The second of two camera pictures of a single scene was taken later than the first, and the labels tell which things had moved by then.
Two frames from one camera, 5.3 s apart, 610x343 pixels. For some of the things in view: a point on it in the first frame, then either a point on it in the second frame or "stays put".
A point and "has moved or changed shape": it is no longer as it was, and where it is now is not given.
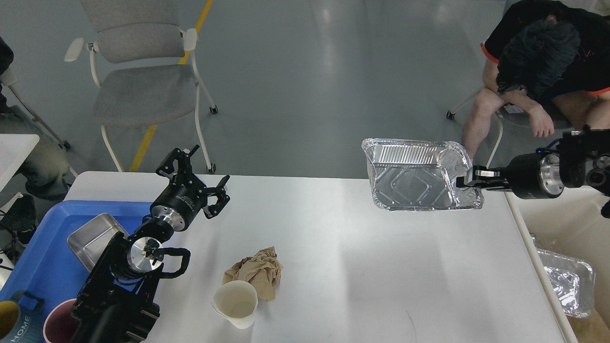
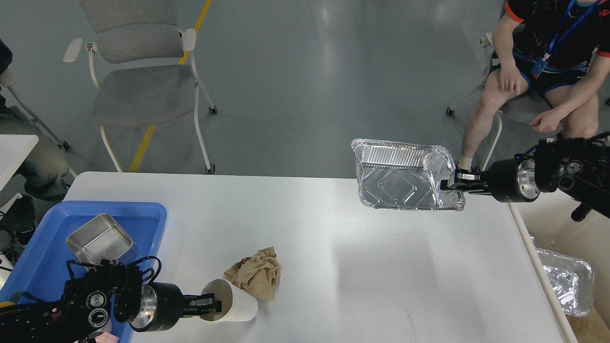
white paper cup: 237,301 has moved or changed shape
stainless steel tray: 89,241 stays put
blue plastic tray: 46,264 stays put
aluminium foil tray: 414,175 has moved or changed shape
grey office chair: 142,66 stays put
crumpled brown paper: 263,270 stays put
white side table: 14,149 stays put
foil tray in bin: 574,280 stays put
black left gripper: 185,196 → 163,305
